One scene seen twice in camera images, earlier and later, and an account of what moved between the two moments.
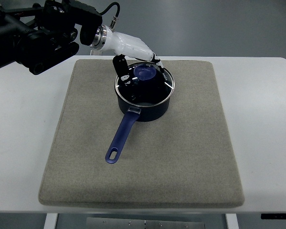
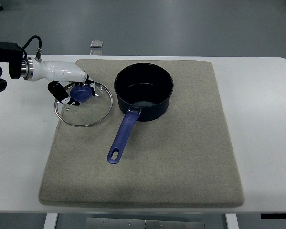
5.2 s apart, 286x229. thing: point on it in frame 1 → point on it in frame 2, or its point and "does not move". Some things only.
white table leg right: x=232 y=221 does not move
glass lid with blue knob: x=152 y=85 → x=91 y=109
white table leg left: x=50 y=221 does not move
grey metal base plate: x=108 y=223 does not move
